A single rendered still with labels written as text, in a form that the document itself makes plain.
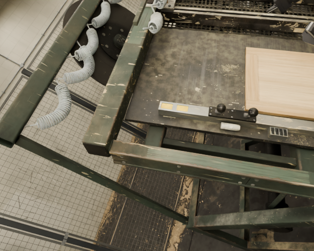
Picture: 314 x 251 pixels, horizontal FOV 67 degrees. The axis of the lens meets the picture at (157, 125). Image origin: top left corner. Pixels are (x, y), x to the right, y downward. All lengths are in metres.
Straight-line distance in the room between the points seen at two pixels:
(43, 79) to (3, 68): 4.43
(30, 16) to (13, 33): 0.59
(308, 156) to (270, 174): 0.26
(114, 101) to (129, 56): 0.29
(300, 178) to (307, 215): 0.47
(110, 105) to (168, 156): 0.33
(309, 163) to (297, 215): 0.40
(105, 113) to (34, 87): 0.49
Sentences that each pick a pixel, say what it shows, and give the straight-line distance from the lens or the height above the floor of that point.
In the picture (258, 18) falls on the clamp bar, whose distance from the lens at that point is 1.60.
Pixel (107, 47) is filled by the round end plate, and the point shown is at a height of 1.91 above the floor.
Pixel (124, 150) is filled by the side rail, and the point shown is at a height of 1.73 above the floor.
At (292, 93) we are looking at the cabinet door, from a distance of 1.29.
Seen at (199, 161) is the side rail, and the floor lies 1.50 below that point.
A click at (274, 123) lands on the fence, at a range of 1.12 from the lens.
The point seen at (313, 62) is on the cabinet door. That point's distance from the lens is 1.50.
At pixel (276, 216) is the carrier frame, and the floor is 0.79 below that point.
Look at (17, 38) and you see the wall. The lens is 6.17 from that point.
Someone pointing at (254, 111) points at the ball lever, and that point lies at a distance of 0.97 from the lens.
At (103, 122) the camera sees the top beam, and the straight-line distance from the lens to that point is 0.99.
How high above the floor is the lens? 2.05
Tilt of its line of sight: 23 degrees down
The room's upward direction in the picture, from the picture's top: 60 degrees counter-clockwise
